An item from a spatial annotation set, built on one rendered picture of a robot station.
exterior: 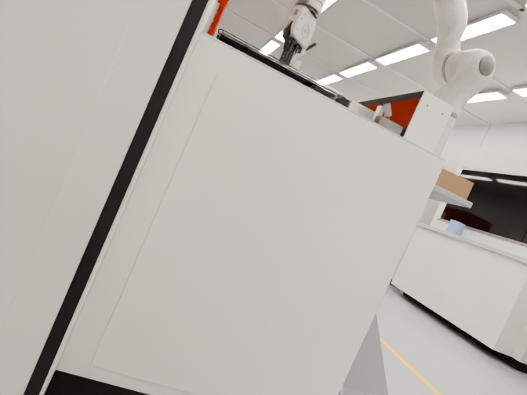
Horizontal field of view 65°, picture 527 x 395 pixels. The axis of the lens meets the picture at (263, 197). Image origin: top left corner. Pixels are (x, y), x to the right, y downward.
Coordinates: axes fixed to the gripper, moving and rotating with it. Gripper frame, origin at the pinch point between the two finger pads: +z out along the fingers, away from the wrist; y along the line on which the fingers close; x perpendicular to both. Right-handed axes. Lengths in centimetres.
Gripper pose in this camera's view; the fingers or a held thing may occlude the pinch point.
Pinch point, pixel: (285, 57)
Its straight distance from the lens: 136.8
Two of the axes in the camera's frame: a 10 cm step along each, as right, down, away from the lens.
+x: -7.6, -3.6, 5.4
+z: -4.1, 9.1, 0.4
